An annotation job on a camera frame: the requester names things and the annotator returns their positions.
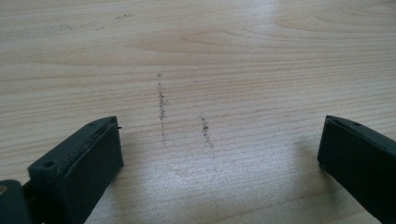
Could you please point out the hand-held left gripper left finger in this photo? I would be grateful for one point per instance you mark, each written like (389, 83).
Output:
(77, 168)

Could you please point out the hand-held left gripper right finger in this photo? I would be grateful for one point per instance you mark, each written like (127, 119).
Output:
(361, 158)

